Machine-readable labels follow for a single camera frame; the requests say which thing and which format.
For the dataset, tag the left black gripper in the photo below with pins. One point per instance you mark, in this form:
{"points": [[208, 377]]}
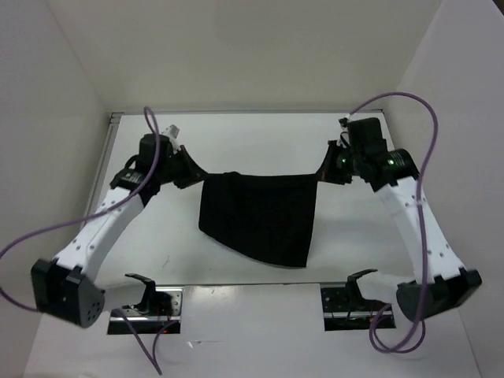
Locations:
{"points": [[194, 173]]}

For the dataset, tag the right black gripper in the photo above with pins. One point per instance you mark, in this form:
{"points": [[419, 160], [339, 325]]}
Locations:
{"points": [[327, 172]]}

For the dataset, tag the black skirt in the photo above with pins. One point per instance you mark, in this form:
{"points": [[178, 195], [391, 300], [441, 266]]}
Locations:
{"points": [[266, 218]]}

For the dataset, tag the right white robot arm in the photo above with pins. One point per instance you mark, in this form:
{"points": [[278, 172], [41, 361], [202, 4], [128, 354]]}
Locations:
{"points": [[441, 281]]}

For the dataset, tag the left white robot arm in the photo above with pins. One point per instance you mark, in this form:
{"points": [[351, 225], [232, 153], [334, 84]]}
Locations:
{"points": [[64, 287]]}

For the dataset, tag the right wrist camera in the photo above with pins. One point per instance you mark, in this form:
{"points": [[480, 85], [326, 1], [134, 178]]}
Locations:
{"points": [[363, 136]]}

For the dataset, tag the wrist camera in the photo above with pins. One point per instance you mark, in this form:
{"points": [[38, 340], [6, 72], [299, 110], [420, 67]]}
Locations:
{"points": [[168, 146], [363, 136]]}

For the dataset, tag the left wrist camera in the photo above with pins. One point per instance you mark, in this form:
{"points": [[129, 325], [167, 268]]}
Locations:
{"points": [[168, 146]]}

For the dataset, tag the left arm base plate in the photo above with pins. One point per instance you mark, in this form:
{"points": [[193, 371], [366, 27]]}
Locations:
{"points": [[164, 315]]}

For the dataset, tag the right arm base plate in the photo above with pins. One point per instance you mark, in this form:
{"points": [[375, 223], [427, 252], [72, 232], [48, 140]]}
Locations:
{"points": [[341, 314]]}

